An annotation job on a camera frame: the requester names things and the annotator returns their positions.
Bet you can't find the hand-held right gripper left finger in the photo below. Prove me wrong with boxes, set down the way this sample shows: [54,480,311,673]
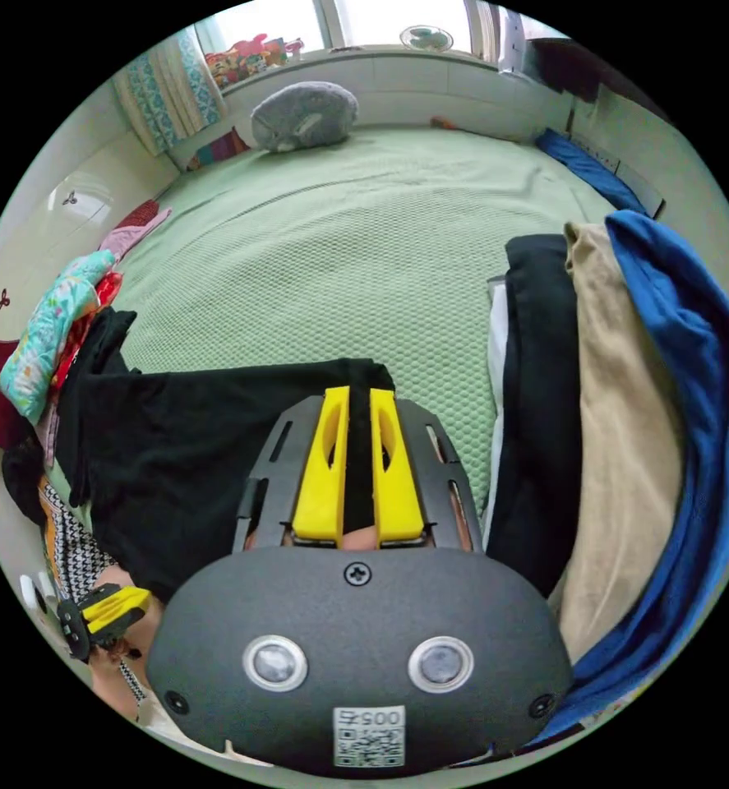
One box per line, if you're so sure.
[292,385,352,548]

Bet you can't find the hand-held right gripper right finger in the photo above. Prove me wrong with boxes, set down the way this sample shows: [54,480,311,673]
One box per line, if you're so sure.
[368,386,431,550]

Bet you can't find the bed with green quilt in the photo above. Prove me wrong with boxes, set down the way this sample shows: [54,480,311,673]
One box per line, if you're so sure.
[49,122,648,513]

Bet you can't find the floral teal blanket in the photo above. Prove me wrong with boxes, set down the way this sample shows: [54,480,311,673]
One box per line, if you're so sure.
[0,249,118,427]

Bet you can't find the patterned teal curtain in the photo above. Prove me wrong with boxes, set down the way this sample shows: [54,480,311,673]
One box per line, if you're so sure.
[112,27,224,155]

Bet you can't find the white cupboard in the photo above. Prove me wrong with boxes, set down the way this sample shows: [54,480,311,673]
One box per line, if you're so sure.
[0,126,182,454]

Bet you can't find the window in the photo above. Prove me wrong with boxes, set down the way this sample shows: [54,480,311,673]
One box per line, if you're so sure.
[206,0,501,62]

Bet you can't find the small fan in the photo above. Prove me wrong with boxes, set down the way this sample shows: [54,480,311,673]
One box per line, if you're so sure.
[399,24,454,53]

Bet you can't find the grey plush cushion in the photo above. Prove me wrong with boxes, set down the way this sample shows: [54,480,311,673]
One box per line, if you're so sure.
[250,81,360,153]

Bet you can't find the pink and red cloth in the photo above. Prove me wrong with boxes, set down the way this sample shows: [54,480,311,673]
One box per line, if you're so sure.
[95,198,174,266]

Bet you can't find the colourful toys on sill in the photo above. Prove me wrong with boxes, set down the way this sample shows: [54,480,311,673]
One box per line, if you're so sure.
[203,35,305,89]

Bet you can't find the black short sleeve shirt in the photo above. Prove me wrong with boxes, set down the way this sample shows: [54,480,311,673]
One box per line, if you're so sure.
[53,307,397,602]

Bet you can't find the blue cloth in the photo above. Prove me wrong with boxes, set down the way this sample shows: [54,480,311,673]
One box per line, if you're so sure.
[535,127,648,217]

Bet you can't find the pile of clothes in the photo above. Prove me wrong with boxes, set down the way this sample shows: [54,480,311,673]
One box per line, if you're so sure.
[482,209,729,750]

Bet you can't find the striped multicolour cloth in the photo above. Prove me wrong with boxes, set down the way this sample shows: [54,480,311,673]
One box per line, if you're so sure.
[185,126,253,173]

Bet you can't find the person's left hand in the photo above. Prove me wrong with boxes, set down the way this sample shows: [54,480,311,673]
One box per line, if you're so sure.
[87,640,150,719]

